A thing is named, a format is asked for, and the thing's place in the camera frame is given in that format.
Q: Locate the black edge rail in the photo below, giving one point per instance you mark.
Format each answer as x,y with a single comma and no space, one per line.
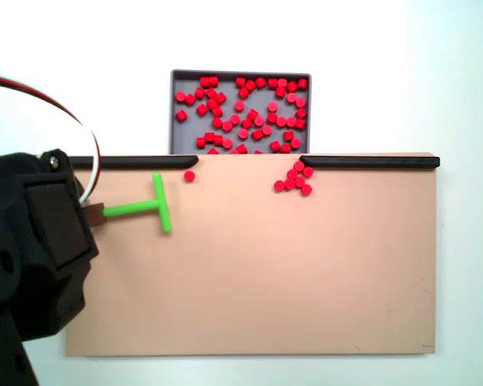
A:
370,162
145,162

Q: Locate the pink flat board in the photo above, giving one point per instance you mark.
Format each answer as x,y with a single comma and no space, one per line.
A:
265,261

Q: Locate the green T-shaped pusher tool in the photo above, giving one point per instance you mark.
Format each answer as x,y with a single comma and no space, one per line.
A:
161,201

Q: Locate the grey tray container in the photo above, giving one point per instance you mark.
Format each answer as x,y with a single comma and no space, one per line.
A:
193,132

